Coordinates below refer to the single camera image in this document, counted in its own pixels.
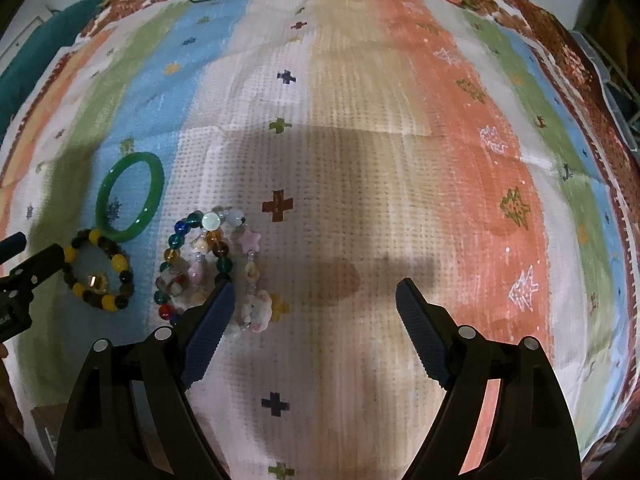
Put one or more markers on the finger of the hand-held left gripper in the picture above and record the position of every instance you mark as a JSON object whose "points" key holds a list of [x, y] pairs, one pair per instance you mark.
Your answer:
{"points": [[12, 246], [42, 262]]}

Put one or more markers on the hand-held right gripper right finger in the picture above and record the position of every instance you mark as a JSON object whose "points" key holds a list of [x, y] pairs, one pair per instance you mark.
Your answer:
{"points": [[422, 332]]}

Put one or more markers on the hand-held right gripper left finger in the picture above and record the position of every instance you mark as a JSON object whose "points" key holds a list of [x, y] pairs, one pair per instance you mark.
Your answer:
{"points": [[210, 332]]}

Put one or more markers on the green jade bangle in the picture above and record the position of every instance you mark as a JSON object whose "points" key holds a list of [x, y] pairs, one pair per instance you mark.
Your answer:
{"points": [[152, 195]]}

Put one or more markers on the striped patterned blanket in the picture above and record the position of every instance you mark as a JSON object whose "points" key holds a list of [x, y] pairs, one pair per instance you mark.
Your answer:
{"points": [[350, 160]]}

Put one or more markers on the teal cushion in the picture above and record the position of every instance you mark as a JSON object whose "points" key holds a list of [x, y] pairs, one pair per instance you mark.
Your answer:
{"points": [[35, 55]]}

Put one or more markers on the clear plastic storage bin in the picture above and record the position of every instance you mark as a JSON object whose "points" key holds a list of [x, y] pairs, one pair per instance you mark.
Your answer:
{"points": [[617, 85]]}

